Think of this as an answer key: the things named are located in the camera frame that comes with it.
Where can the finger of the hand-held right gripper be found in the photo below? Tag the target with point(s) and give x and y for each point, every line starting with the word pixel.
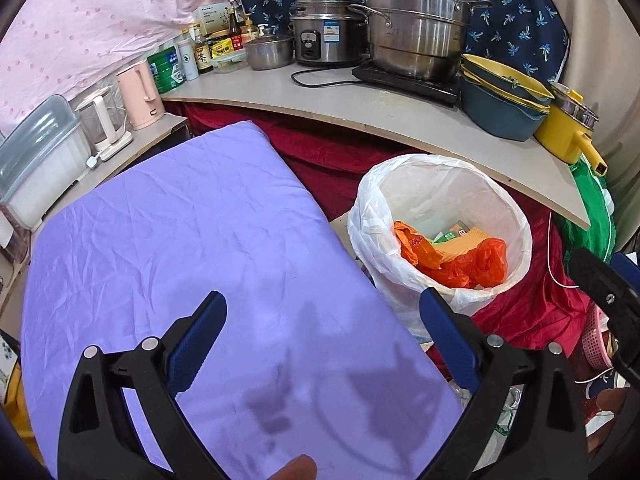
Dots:
pixel 629 269
pixel 600 287

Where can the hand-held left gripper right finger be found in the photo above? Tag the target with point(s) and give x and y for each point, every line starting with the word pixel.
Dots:
pixel 445 340

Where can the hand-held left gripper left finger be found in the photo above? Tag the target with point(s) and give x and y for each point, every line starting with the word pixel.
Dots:
pixel 200 340

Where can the red plastic bag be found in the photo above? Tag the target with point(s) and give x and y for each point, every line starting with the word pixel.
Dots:
pixel 475 262

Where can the orange plastic bag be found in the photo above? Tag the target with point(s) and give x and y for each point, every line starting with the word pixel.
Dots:
pixel 412 247

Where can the yellow waffle sponge cloth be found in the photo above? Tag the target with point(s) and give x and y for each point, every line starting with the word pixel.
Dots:
pixel 465 242

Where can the green drink carton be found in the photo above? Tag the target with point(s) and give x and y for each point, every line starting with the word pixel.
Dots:
pixel 450 235

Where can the white-lined trash bin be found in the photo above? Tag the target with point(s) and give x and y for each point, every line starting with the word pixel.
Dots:
pixel 380 220

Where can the person's right hand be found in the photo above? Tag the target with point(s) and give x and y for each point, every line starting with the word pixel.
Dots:
pixel 611 399

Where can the person's left hand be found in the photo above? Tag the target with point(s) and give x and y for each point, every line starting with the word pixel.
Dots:
pixel 292 467

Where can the pink plastic basket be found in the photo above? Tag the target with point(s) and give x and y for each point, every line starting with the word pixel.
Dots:
pixel 597 340

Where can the green plastic bag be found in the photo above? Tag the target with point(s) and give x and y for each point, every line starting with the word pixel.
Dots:
pixel 590 215

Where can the purple tablecloth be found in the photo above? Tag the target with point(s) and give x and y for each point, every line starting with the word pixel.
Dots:
pixel 200 260

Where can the yellow and blue basin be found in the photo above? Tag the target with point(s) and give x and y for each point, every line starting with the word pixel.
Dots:
pixel 500 97
pixel 505 77
pixel 495 120

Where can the white power plug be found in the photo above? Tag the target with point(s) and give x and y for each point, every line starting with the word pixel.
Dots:
pixel 92 162

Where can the red cloth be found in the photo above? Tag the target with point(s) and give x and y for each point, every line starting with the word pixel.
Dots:
pixel 320 155

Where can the white dish box grey lid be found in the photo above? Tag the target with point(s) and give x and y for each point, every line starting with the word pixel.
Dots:
pixel 40 170

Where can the white electric kettle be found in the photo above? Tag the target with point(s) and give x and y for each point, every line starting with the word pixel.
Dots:
pixel 102 125

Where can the pink electric kettle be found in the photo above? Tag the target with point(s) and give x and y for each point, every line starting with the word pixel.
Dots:
pixel 137 95

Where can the black induction cooktop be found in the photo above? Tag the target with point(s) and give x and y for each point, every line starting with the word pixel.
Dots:
pixel 405 85

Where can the green tin can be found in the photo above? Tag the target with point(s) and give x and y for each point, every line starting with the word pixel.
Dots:
pixel 165 70

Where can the navy floral cloth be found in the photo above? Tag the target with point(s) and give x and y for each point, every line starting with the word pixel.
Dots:
pixel 515 20

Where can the white bottle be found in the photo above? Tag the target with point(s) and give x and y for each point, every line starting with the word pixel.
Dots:
pixel 188 62

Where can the clear food container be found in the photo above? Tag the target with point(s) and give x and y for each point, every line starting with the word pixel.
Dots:
pixel 229 63

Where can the dark sauce bottle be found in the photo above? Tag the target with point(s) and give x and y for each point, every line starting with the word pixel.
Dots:
pixel 202 55

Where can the yellow seasoning packet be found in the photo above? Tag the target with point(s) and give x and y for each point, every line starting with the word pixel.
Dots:
pixel 222 49

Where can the small steel pot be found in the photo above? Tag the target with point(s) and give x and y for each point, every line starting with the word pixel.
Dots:
pixel 270 52

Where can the large steel steamer pot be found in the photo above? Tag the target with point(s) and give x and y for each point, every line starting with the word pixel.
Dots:
pixel 420 35

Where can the yellow oil bottle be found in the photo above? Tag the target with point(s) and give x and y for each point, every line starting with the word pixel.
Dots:
pixel 250 32

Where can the soy sauce bottle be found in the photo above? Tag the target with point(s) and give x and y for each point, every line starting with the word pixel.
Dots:
pixel 233 30

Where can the steel rice cooker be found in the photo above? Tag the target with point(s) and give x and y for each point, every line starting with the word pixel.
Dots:
pixel 325 35

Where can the pink dotted sheet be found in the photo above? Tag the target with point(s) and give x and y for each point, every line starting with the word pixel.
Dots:
pixel 90 25

